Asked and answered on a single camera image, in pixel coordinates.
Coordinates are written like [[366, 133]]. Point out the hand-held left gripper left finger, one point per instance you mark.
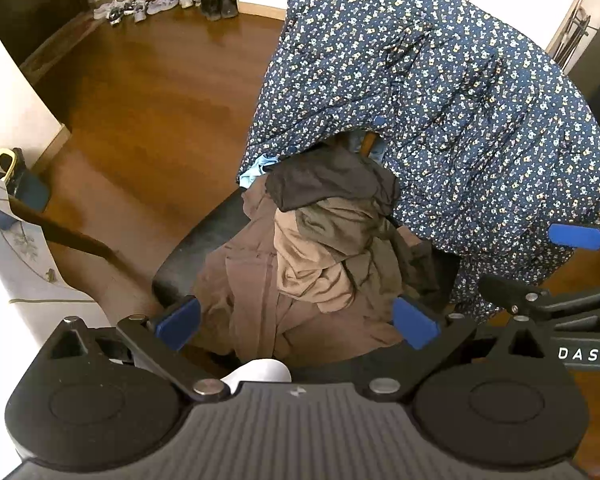
[[180, 321]]

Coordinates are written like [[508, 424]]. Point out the yellow black object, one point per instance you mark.
[[10, 165]]

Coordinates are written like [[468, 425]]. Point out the row of shoes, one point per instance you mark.
[[165, 4]]

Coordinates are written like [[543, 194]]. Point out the blue plastic object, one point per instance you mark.
[[30, 191]]

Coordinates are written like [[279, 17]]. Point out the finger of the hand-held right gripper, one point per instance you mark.
[[510, 296], [575, 235]]

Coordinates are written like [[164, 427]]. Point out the metal folding rack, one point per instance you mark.
[[575, 35]]

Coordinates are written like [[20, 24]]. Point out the person's white socked foot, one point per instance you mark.
[[260, 372]]

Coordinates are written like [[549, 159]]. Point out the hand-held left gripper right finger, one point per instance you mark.
[[415, 324]]

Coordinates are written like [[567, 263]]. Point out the dark olive garment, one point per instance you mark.
[[422, 265]]

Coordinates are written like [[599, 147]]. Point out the taupe garment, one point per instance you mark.
[[240, 290]]

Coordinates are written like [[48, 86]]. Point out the blue floral quilt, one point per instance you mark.
[[455, 110]]

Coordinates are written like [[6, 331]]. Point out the dark wooden chair rail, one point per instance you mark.
[[60, 234]]

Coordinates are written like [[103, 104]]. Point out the black garment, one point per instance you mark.
[[330, 175]]

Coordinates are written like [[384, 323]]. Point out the light blue cloth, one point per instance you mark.
[[257, 167]]

